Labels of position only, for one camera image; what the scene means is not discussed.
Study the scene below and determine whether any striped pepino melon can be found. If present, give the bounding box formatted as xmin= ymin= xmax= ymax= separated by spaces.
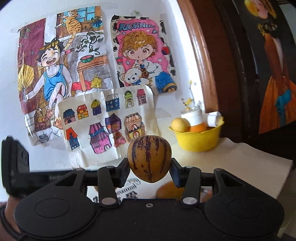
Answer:
xmin=127 ymin=135 xmax=172 ymax=183

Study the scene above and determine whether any yellow plastic bowl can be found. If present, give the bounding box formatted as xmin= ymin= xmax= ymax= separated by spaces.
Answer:
xmin=169 ymin=120 xmax=224 ymax=152

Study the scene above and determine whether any houses drawing paper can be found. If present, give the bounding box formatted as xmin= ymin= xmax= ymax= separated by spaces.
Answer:
xmin=58 ymin=85 xmax=158 ymax=168

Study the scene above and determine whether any orange in bowl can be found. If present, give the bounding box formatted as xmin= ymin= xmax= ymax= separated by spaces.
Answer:
xmin=190 ymin=123 xmax=207 ymax=133

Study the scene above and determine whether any pale yellow round fruit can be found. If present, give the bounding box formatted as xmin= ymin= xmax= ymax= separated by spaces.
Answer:
xmin=171 ymin=118 xmax=190 ymax=133

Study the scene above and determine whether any white paper roll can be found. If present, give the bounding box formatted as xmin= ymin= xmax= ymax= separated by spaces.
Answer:
xmin=206 ymin=111 xmax=223 ymax=127

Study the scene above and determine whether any white jar with flowers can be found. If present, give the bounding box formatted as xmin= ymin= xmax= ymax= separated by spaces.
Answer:
xmin=181 ymin=80 xmax=204 ymax=126

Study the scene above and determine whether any woman painting in orange dress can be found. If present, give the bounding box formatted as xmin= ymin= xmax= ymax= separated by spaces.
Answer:
xmin=244 ymin=1 xmax=295 ymax=134

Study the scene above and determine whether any boy with fan drawing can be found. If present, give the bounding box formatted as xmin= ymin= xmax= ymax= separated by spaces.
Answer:
xmin=17 ymin=6 xmax=113 ymax=146

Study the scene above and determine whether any girl with bear drawing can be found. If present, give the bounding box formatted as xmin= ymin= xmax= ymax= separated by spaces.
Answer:
xmin=110 ymin=15 xmax=178 ymax=94

